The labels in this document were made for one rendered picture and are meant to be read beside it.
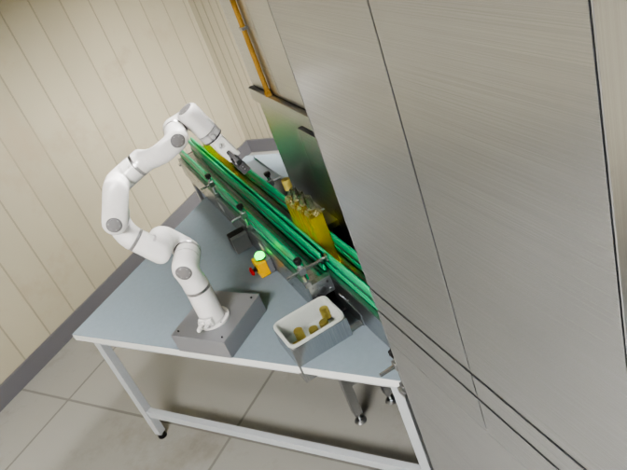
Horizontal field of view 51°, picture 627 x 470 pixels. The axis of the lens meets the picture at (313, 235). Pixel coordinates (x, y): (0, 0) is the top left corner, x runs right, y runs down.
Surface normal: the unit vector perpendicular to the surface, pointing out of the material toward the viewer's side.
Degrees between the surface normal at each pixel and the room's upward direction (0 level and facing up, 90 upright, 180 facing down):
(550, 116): 90
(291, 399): 0
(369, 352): 0
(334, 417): 0
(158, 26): 90
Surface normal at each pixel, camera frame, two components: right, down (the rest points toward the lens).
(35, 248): 0.84, 0.01
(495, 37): -0.84, 0.48
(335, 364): -0.31, -0.80
